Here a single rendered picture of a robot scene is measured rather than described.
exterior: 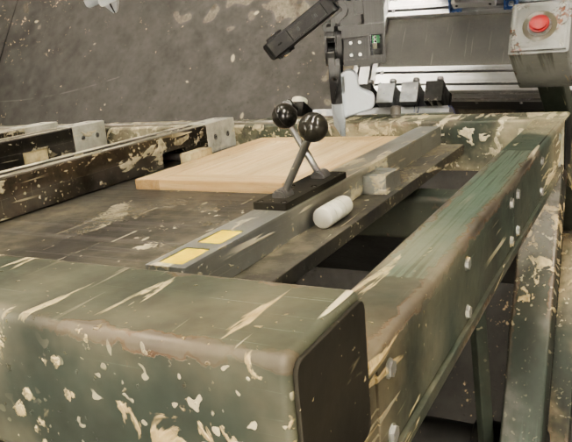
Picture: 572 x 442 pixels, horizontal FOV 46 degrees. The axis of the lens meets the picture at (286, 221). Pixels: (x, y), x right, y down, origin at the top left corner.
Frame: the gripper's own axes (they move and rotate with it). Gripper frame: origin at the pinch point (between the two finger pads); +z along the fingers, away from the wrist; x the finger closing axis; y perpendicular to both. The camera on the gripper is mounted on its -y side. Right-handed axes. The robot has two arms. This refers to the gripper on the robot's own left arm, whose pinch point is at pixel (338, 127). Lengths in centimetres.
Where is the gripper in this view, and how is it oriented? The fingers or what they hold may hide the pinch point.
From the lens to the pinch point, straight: 98.3
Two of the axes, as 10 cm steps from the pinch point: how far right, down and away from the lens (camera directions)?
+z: 0.8, 9.6, 2.6
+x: 1.3, -2.7, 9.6
